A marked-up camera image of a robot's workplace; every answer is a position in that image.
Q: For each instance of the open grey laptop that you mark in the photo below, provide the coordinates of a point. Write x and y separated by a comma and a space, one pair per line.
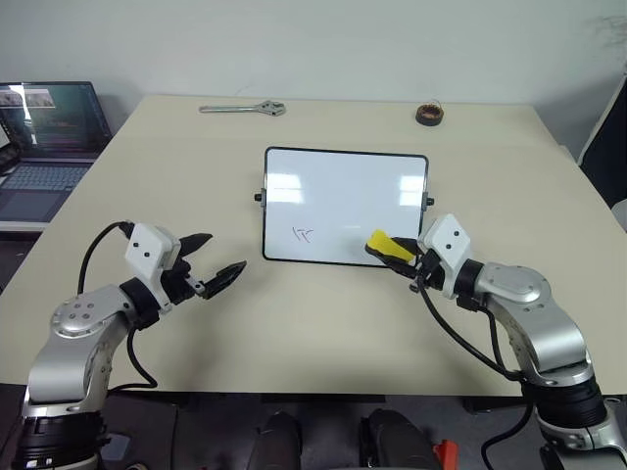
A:
44, 147

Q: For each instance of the black panel with white edge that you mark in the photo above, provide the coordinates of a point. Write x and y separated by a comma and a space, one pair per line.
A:
605, 152

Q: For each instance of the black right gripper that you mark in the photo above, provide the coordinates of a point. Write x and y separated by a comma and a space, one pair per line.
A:
426, 267

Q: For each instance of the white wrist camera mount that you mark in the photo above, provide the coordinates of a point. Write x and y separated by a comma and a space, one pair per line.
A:
448, 245
147, 254

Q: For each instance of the yellow whiteboard eraser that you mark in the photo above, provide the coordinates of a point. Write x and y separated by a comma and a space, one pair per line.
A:
389, 249

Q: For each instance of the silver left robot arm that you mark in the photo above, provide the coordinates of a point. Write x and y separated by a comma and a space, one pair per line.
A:
73, 338

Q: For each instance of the dark rounded right foot shape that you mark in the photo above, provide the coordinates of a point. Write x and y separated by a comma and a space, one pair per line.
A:
397, 440

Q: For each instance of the silver adjustable wrench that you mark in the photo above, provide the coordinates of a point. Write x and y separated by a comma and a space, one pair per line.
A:
245, 108

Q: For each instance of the small black-framed whiteboard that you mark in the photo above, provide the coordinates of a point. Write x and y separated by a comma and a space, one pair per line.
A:
343, 205

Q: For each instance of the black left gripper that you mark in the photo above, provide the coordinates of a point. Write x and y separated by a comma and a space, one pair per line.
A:
178, 284

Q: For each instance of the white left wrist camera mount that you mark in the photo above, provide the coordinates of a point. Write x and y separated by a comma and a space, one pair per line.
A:
147, 254

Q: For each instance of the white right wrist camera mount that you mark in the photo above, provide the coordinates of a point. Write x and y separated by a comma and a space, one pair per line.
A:
448, 245

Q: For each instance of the small red object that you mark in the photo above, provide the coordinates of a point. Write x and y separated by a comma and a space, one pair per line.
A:
446, 453

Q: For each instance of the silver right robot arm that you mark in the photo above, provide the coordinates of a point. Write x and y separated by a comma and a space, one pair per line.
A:
544, 323

